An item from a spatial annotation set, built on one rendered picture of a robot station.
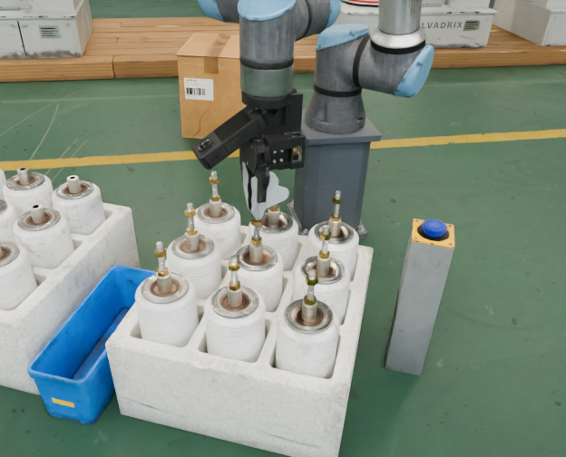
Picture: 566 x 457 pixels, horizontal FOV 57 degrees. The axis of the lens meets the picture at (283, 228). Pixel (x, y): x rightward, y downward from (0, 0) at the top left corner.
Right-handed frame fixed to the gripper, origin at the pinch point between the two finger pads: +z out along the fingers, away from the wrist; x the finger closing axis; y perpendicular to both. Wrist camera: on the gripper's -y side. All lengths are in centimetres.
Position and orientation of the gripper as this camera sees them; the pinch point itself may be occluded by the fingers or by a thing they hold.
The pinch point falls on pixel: (252, 211)
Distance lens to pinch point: 86.2
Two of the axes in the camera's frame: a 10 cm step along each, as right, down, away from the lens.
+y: 9.2, -2.0, 3.5
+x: -4.0, -5.2, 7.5
